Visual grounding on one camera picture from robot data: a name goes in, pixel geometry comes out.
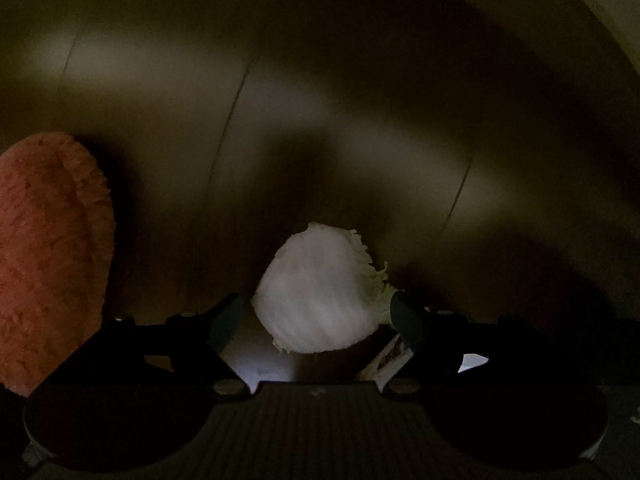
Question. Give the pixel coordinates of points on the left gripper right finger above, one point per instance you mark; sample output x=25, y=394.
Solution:
x=432, y=337

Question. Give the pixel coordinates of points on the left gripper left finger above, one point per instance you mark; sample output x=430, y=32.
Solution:
x=201, y=335

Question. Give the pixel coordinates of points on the white cabbage leaf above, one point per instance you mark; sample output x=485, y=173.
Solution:
x=321, y=292

